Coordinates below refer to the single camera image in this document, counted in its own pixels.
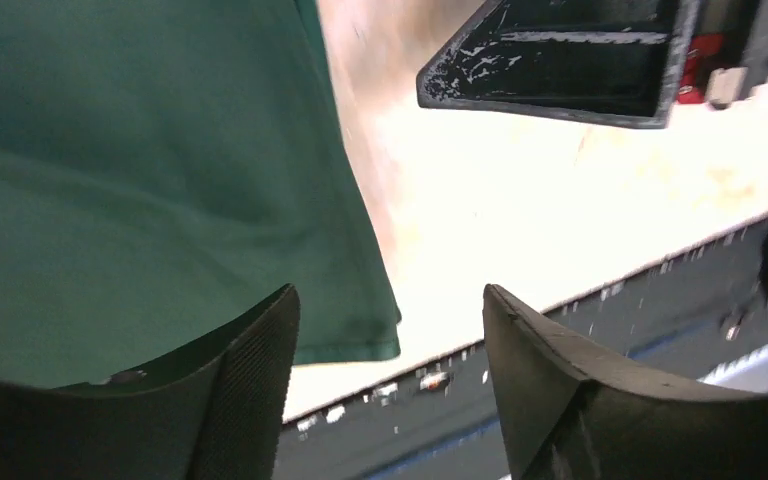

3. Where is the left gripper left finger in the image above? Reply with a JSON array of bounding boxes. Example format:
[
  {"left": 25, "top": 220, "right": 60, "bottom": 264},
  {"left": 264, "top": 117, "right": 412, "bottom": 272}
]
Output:
[{"left": 0, "top": 285, "right": 300, "bottom": 480}]

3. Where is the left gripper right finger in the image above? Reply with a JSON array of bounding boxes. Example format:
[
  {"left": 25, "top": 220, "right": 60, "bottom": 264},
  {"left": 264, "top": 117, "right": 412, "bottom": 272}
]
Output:
[{"left": 483, "top": 285, "right": 768, "bottom": 479}]

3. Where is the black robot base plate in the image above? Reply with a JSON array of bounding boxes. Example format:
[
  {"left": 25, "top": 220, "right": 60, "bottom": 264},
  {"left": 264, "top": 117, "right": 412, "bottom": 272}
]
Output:
[{"left": 274, "top": 214, "right": 768, "bottom": 479}]

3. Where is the dark green cloth napkin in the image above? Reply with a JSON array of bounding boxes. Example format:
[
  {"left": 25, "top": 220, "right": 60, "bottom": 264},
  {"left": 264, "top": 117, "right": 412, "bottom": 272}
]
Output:
[{"left": 0, "top": 0, "right": 400, "bottom": 387}]

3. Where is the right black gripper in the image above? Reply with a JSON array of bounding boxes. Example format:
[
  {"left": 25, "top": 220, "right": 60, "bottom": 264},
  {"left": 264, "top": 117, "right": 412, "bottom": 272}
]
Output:
[{"left": 416, "top": 0, "right": 768, "bottom": 129}]

